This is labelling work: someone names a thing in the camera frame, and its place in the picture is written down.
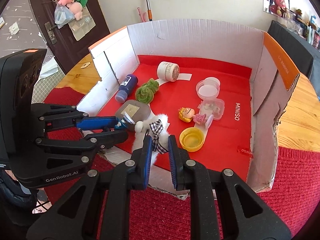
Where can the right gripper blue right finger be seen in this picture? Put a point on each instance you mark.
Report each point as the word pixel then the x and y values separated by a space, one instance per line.
pixel 176 164

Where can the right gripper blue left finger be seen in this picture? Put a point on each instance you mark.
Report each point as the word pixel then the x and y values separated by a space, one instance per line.
pixel 145 161

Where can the grey square case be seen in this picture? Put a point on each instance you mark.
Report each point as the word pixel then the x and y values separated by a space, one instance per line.
pixel 133 111

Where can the small wooden tag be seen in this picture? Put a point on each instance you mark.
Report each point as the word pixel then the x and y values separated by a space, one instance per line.
pixel 85 65

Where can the pink rabbit plush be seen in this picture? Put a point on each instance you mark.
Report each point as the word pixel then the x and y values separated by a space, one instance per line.
pixel 278 7

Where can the red knitted table cloth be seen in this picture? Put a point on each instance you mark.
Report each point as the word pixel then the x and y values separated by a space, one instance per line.
pixel 294 196

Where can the pink plush toys hanging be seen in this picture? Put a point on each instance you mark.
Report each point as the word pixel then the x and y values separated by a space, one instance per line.
pixel 75 7

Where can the dark brown door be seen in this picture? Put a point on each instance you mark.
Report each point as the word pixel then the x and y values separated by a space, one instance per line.
pixel 67 38

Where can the white fluffy plush toy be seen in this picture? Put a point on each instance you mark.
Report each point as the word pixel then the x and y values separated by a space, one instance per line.
pixel 156 128

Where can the blonde girl figurine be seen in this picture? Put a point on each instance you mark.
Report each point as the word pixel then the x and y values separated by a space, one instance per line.
pixel 187 114

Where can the orange grey mop handle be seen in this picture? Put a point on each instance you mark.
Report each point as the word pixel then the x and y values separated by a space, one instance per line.
pixel 149 12

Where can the clear square small box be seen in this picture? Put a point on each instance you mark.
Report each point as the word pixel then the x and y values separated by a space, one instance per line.
pixel 213 107

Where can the purple plastic bottle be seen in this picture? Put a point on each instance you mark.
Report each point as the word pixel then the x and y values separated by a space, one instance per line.
pixel 126 88

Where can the orange white cardboard box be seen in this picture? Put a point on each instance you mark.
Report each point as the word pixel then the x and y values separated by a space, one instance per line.
pixel 257 80

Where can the pink plastic hanger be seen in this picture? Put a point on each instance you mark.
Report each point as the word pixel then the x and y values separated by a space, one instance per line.
pixel 143 15

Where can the yellow bottle cap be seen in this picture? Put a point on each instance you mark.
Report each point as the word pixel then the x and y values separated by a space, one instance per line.
pixel 191 139

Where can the clear round container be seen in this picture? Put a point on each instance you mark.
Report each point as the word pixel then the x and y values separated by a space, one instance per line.
pixel 208 88

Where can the green fuzzy plush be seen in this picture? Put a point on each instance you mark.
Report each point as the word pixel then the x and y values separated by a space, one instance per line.
pixel 146 92

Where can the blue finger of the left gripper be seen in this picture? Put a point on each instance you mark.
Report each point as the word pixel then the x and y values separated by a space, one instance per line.
pixel 96 122
pixel 104 140

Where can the dark covered side table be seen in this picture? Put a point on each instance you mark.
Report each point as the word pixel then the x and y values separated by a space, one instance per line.
pixel 304 55

